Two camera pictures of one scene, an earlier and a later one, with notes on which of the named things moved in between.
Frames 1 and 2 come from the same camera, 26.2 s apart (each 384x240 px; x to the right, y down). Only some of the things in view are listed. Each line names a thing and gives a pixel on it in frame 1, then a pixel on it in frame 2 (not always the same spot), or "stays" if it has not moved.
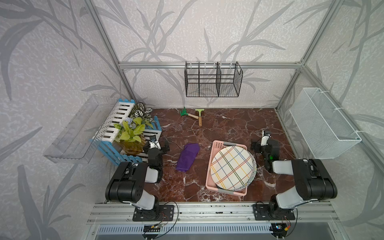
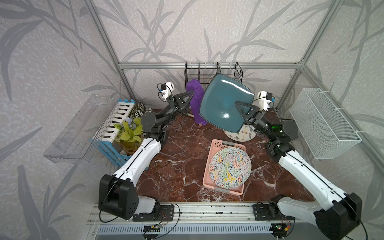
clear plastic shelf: [73, 144] stays
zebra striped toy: [139, 111] stays
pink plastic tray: [217, 145] stays
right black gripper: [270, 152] -> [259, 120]
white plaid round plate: [231, 167] -> [246, 133]
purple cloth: [187, 156] -> [194, 85]
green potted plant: [130, 135] stays
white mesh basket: [327, 133] stays
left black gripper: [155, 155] -> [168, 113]
